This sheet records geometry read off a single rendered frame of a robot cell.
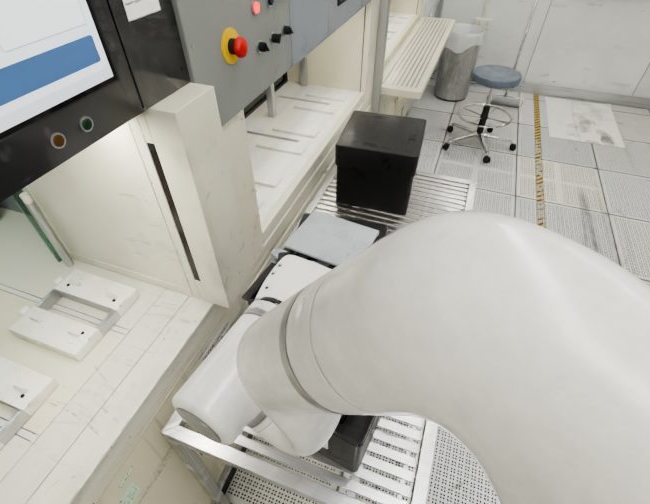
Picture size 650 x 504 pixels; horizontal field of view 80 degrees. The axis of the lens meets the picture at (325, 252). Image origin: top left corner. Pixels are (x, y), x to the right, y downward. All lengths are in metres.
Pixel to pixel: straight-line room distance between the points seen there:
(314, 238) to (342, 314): 0.44
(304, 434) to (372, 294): 0.25
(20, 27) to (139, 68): 0.18
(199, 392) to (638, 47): 4.78
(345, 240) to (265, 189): 0.85
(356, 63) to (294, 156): 0.71
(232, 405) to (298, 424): 0.10
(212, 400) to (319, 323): 0.27
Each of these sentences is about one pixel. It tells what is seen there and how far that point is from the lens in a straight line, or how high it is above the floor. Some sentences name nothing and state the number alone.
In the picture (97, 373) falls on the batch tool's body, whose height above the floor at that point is 0.87.
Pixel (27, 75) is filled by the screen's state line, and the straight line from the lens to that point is 0.62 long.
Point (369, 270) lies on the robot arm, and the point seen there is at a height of 1.57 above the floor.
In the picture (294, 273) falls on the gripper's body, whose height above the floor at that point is 1.28.
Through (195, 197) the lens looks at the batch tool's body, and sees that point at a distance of 0.82.
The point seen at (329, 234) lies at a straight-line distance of 0.62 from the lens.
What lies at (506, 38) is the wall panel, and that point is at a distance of 4.76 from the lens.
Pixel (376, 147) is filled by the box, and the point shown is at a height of 1.01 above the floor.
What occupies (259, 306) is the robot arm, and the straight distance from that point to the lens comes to 0.51.
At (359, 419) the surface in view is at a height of 0.77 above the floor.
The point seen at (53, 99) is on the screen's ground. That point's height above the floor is 1.48.
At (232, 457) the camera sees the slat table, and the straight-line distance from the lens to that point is 1.00.
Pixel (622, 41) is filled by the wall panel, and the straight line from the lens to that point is 4.88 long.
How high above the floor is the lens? 1.69
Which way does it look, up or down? 44 degrees down
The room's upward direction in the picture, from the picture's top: straight up
